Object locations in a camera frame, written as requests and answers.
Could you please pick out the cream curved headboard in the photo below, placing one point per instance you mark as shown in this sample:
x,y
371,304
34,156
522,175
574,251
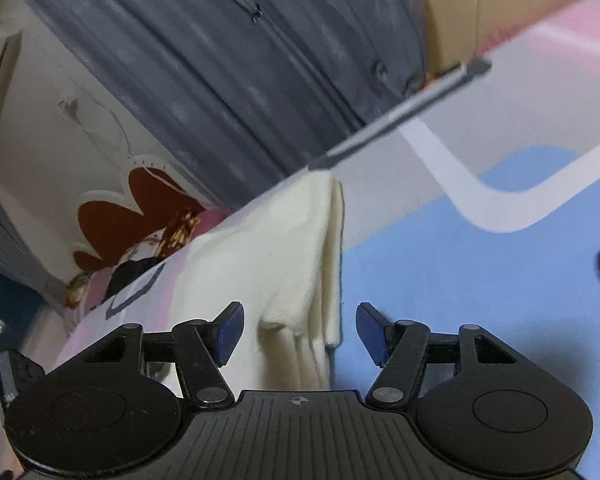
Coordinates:
x,y
455,10

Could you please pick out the cream knit garment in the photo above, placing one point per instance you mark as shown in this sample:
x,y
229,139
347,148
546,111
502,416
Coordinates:
x,y
280,260

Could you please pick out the grey-blue patterned curtain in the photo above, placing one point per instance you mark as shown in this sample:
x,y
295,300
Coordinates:
x,y
205,70

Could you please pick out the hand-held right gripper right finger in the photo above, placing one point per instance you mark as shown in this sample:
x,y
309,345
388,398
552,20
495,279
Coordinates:
x,y
370,335

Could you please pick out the floral patterned pillow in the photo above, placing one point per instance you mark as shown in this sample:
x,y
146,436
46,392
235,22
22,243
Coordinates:
x,y
175,232

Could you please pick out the black curtain clip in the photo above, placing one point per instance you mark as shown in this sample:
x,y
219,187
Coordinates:
x,y
256,11

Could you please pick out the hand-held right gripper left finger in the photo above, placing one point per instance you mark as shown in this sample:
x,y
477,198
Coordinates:
x,y
230,335

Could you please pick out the pink blue patterned bedsheet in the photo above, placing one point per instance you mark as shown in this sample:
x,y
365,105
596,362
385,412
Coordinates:
x,y
455,285

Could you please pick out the red and white headboard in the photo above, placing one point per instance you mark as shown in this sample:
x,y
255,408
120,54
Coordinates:
x,y
145,200

